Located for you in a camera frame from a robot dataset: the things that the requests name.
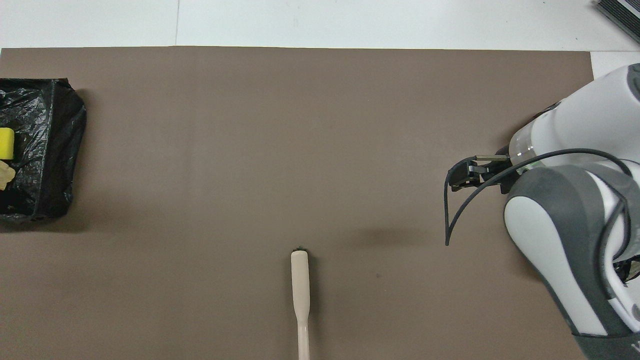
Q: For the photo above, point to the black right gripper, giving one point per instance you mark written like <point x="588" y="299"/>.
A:
<point x="503" y="180"/>

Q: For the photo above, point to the yellow notched sponge piece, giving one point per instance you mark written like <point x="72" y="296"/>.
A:
<point x="6" y="143"/>

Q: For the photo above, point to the boxy bin with black bag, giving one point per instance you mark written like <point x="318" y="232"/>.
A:
<point x="50" y="150"/>

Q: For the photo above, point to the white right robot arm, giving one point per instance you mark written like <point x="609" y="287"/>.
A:
<point x="575" y="125"/>

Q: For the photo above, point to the dark striped device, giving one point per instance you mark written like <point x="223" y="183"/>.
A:
<point x="622" y="12"/>

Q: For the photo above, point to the pale bread piece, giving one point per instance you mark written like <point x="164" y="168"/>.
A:
<point x="5" y="175"/>

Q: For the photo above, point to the brown table mat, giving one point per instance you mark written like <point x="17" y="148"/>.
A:
<point x="250" y="150"/>

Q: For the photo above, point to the beige hand brush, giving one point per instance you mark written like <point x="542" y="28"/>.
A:
<point x="300" y="285"/>

